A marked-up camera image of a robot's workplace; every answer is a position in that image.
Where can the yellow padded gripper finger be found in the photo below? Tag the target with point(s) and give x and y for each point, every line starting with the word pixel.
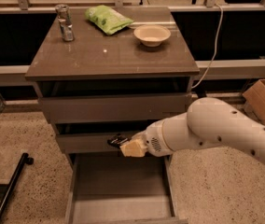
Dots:
pixel 135 147

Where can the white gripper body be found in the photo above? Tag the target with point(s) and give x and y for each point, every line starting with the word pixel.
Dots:
pixel 151 139

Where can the black rxbar chocolate wrapper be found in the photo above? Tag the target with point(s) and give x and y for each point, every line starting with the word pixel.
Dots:
pixel 117 140

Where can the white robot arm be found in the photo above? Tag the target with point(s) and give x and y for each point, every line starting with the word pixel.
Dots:
pixel 209 122

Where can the grey top drawer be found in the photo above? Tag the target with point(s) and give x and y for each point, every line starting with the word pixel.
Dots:
pixel 113 108

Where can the grey open bottom drawer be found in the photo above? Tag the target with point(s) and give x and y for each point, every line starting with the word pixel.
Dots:
pixel 107 188

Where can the grey middle drawer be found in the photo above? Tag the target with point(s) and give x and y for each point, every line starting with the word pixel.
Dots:
pixel 88 142

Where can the grey drawer cabinet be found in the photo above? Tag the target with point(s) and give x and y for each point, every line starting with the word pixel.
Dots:
pixel 95 64

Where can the black metal stand leg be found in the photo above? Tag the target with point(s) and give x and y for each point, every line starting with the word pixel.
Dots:
pixel 24 160

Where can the green chip bag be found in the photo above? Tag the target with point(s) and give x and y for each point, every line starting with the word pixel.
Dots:
pixel 107 19

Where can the silver drink can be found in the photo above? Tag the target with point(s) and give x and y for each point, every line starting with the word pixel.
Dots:
pixel 65 23

